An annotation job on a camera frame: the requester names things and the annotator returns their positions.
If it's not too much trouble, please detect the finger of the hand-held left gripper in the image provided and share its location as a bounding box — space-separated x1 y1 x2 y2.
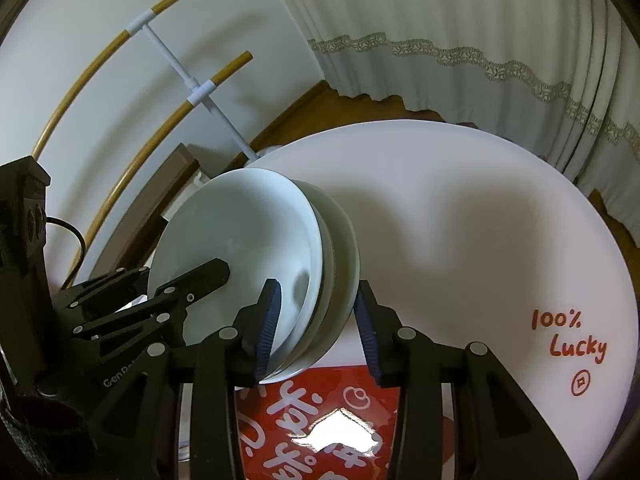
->
72 259 231 343
57 267 150 311

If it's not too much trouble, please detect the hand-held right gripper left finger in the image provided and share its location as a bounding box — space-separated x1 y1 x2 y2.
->
92 279 281 480

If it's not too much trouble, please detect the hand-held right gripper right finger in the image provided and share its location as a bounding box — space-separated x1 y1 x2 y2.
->
357 280 561 480

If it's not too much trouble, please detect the person's left forearm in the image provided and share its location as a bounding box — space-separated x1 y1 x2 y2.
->
0 360 98 480

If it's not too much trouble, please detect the round white printed table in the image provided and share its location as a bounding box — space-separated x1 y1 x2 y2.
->
240 119 640 480

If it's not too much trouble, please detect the clothes rack with wooden rails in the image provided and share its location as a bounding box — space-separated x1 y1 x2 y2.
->
32 0 281 281

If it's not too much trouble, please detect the cream curtain with lace trim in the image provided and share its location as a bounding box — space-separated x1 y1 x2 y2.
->
260 0 640 248

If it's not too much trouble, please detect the black cable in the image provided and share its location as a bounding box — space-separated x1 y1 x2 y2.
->
45 217 87 281

